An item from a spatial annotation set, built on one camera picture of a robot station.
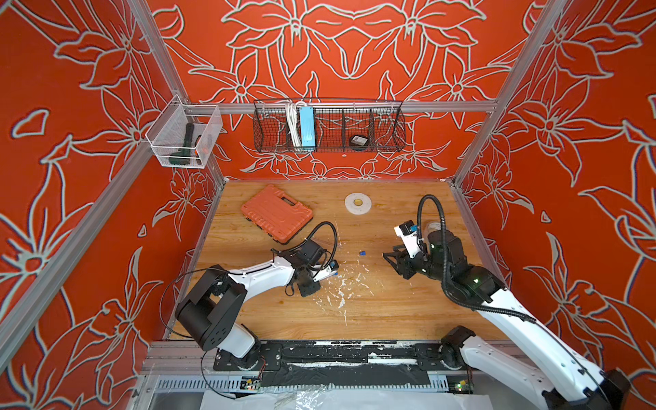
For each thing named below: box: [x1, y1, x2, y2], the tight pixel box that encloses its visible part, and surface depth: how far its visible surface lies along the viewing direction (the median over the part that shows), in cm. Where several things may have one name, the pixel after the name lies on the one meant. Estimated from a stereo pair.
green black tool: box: [168, 122, 194, 166], surface depth 83 cm
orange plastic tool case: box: [240, 184, 314, 245], surface depth 103 cm
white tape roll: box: [344, 192, 372, 216], surface depth 112 cm
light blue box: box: [299, 105, 316, 148], surface depth 92 cm
